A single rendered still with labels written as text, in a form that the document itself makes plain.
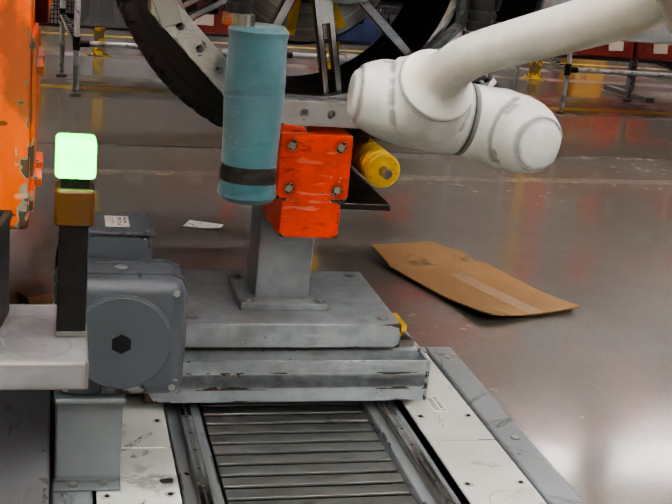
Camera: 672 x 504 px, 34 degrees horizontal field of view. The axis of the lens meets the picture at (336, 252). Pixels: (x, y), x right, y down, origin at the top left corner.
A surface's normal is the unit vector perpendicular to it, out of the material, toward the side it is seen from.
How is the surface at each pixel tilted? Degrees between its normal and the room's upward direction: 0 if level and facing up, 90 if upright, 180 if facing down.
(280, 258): 90
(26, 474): 0
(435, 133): 135
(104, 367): 90
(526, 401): 0
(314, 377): 90
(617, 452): 0
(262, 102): 92
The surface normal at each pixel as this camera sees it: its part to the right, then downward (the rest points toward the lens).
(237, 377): 0.23, 0.30
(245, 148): -0.11, 0.30
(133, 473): 0.10, -0.95
